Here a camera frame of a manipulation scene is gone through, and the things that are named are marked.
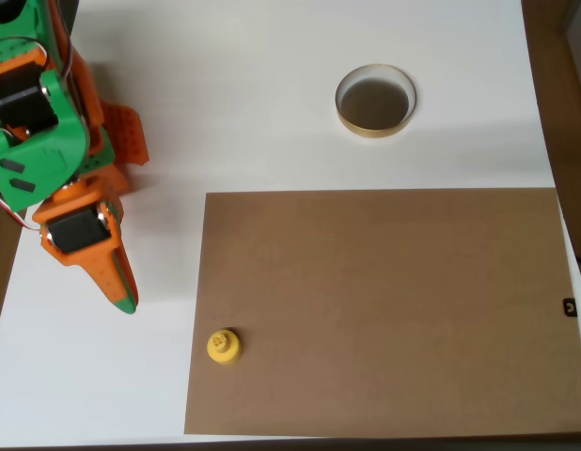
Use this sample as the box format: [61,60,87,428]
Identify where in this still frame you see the small yellow plastic piece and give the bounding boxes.
[206,327,243,366]

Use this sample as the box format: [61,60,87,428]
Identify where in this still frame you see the orange robot base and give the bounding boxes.
[98,97,151,196]

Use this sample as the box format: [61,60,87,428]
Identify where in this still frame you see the round shallow dish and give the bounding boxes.
[335,63,418,139]

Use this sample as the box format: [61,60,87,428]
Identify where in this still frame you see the brown cardboard sheet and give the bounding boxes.
[183,186,581,436]

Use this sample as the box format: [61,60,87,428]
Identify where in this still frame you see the white and red servo cable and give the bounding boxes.
[0,186,43,234]

